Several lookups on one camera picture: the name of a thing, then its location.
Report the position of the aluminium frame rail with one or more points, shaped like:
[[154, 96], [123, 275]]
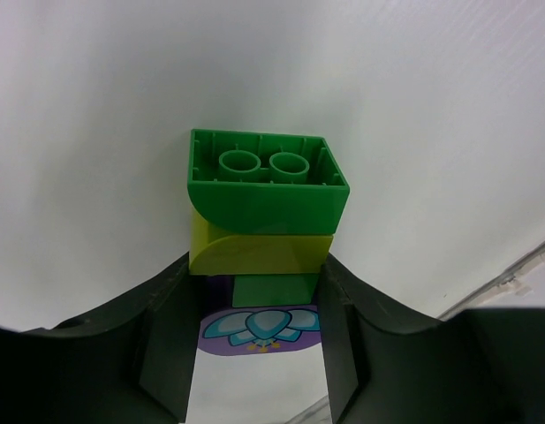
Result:
[[522, 266]]

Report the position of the long multicolour brick stack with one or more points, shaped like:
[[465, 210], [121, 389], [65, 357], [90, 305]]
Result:
[[265, 211]]

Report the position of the purple flower brick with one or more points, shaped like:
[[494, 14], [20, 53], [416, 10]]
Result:
[[251, 314]]

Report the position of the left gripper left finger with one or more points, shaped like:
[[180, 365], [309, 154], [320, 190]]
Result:
[[129, 360]]

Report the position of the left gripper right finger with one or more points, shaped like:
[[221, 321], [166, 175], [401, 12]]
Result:
[[387, 363]]

